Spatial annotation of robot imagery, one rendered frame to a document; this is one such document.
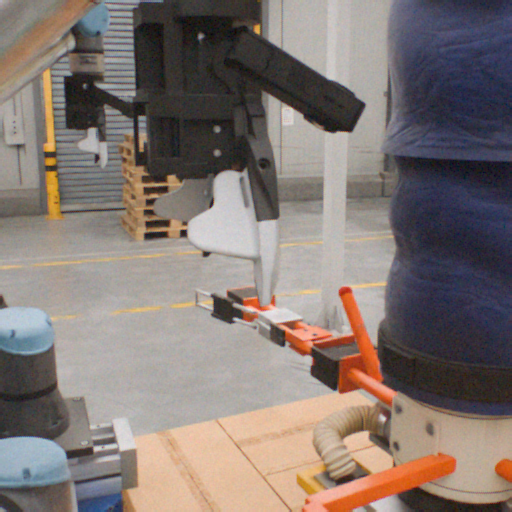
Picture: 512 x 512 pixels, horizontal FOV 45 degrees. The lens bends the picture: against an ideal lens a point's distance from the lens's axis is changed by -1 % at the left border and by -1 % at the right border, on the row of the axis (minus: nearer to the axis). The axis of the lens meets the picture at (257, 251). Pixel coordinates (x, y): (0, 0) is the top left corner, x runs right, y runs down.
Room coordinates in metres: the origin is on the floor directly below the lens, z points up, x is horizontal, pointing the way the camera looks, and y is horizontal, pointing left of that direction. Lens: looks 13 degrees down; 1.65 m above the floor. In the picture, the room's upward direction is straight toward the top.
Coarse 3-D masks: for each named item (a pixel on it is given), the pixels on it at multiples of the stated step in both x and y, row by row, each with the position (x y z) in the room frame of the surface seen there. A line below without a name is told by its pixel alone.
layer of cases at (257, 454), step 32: (256, 416) 2.08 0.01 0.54; (288, 416) 2.08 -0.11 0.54; (320, 416) 2.08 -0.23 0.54; (160, 448) 1.85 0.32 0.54; (192, 448) 1.86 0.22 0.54; (224, 448) 1.86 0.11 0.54; (256, 448) 1.86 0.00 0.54; (288, 448) 1.86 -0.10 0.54; (352, 448) 1.86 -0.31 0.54; (160, 480) 1.67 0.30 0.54; (192, 480) 1.67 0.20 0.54; (224, 480) 1.67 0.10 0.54; (256, 480) 1.67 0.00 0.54; (288, 480) 1.67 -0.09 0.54
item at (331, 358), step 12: (348, 336) 0.98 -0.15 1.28; (312, 348) 0.94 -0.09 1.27; (324, 348) 0.95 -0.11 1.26; (336, 348) 0.95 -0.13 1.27; (348, 348) 0.95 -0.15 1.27; (312, 360) 0.95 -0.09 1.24; (324, 360) 0.91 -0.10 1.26; (336, 360) 0.89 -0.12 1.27; (348, 360) 0.88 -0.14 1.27; (360, 360) 0.90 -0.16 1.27; (312, 372) 0.94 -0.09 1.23; (324, 372) 0.91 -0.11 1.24; (336, 372) 0.89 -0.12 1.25; (336, 384) 0.88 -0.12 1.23; (348, 384) 0.89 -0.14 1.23
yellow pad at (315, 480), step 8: (360, 464) 0.82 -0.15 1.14; (304, 472) 0.79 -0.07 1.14; (312, 472) 0.79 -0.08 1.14; (320, 472) 0.79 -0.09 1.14; (328, 472) 0.79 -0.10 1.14; (352, 472) 0.79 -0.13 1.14; (360, 472) 0.79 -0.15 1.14; (368, 472) 0.79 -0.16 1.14; (304, 480) 0.78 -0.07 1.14; (312, 480) 0.77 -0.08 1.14; (320, 480) 0.77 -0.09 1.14; (328, 480) 0.77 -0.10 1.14; (336, 480) 0.77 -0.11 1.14; (344, 480) 0.77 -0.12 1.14; (352, 480) 0.77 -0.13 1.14; (304, 488) 0.77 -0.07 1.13; (312, 488) 0.76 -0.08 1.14; (320, 488) 0.76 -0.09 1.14; (328, 488) 0.75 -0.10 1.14
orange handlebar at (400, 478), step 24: (288, 336) 1.04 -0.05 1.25; (312, 336) 1.01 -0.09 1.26; (360, 384) 0.85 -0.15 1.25; (432, 456) 0.64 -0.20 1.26; (360, 480) 0.59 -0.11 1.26; (384, 480) 0.59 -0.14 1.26; (408, 480) 0.60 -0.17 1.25; (312, 504) 0.55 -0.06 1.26; (336, 504) 0.56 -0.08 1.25; (360, 504) 0.57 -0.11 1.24
